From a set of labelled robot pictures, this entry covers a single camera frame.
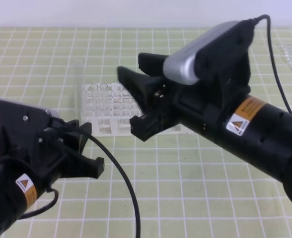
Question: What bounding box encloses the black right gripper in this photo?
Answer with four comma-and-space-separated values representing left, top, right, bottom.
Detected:
117, 53, 250, 141

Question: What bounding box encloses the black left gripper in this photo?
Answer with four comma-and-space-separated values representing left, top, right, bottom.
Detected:
0, 99, 104, 188

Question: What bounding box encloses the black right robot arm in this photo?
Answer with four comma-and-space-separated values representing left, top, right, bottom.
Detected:
117, 53, 292, 202

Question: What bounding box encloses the white plastic test tube rack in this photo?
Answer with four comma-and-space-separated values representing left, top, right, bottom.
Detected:
80, 83, 182, 136

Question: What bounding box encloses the green checkered tablecloth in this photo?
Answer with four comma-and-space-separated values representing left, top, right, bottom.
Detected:
0, 28, 292, 238

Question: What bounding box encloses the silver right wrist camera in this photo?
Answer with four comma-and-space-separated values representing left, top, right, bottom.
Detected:
163, 20, 239, 85

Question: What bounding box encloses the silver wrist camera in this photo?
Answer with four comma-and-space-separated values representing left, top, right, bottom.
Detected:
41, 108, 60, 123
163, 20, 239, 85

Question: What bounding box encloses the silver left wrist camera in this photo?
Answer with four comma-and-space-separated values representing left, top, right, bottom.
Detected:
41, 108, 60, 123

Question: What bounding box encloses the black camera cable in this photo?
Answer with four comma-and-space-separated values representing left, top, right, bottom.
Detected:
247, 14, 292, 115
19, 119, 141, 238

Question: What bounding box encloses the black right camera cable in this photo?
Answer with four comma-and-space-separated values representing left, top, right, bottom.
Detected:
247, 14, 292, 115

